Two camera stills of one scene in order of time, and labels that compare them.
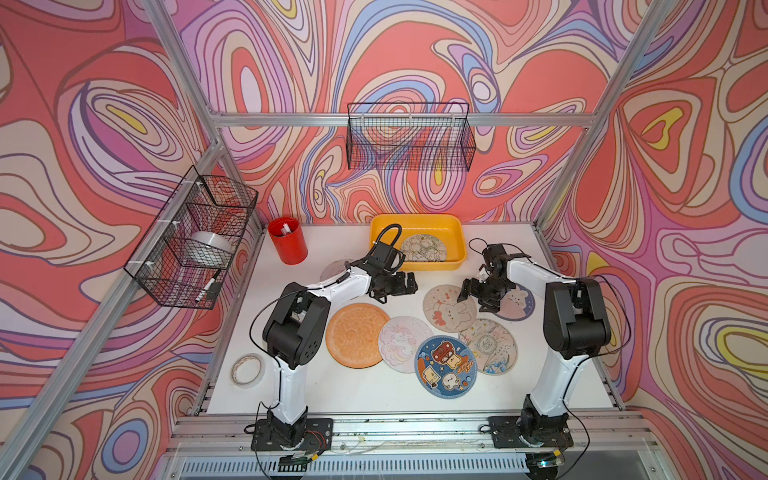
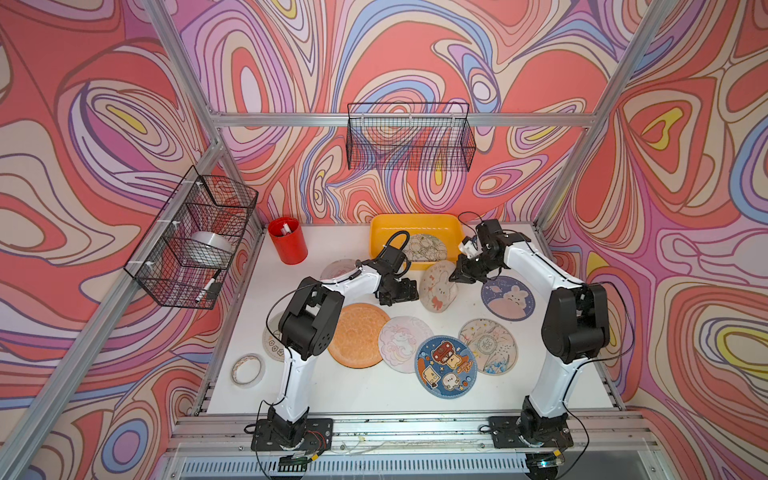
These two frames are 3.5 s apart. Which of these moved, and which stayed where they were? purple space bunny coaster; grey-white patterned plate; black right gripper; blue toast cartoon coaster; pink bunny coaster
Moved: pink bunny coaster; black right gripper
Stayed: blue toast cartoon coaster; purple space bunny coaster; grey-white patterned plate
